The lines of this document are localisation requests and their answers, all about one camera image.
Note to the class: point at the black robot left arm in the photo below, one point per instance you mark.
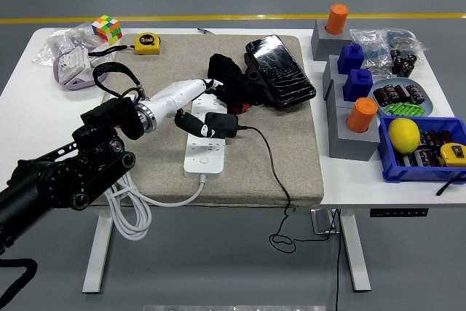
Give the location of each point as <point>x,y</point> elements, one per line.
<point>73,176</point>

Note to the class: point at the blue block with knob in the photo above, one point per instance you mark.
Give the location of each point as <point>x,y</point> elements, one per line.
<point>350,58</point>
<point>357,85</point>

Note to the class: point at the grey-brown mat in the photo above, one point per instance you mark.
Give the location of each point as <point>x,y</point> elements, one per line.
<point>236,180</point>

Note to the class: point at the light blue plate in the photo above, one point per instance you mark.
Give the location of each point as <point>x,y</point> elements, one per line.
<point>429,105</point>

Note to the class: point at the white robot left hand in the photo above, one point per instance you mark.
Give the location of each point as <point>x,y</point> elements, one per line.
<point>171,98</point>

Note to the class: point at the clear plastic bag blue parts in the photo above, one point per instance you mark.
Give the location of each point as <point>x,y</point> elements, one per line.
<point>402,38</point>

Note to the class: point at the dark capacitor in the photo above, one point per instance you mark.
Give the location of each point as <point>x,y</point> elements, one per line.
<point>382,97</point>
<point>445,137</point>
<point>402,93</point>
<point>415,94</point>
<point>391,92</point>
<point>406,160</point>
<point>430,140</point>
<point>426,157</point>

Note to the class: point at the black cloth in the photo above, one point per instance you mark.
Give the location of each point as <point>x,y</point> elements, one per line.
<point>225,70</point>

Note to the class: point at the black smartphone cracked screen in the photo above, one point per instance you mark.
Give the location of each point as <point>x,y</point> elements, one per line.
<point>280,67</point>

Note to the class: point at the black capacitor bundle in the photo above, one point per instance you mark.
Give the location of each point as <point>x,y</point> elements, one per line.
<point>403,62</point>

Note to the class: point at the clear plastic bags with parts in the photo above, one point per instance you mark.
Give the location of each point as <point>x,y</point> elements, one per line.
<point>58,43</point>

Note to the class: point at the lilac band tray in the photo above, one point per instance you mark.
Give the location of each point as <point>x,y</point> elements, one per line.
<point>78,86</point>

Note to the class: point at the red small item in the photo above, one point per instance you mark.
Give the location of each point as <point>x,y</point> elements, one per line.
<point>240,108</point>

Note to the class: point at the blue plastic bin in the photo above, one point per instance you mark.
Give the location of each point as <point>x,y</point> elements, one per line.
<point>407,174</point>

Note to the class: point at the orange cylinder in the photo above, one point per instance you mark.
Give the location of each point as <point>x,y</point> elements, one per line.
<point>336,19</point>
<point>361,116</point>

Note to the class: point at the black phone holder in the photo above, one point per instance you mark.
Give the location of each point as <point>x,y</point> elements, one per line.
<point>249,65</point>

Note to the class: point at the large grey block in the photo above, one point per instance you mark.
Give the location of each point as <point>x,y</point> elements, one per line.
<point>349,145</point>

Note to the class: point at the white plastic socket module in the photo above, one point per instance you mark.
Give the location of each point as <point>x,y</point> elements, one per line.
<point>74,61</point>

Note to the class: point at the metal bracket under table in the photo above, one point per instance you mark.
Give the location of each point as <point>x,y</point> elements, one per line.
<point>322,221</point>

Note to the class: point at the yellow tape measure black label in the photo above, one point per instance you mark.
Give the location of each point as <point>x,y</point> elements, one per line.
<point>453,154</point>

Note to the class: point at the black table control panel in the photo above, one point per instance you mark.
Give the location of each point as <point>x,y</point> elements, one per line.
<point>398,213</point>

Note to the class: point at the yellow lemon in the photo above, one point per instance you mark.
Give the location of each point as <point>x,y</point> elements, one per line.
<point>403,136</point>

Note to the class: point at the small metal pen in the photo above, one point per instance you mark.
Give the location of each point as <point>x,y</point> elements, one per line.
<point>204,30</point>

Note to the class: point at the clear plastic bag white parts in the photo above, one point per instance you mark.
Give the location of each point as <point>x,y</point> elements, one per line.
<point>369,43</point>

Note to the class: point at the green plastic parts row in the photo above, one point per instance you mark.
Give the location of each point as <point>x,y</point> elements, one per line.
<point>406,109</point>

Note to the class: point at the white table leg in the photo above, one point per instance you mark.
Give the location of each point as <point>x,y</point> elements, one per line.
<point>356,252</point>
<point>96,252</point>

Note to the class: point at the colourful puzzle cube white edges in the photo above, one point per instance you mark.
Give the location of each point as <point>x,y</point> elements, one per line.
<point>106,30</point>

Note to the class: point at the white power strip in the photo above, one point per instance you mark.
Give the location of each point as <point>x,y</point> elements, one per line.
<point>204,165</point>

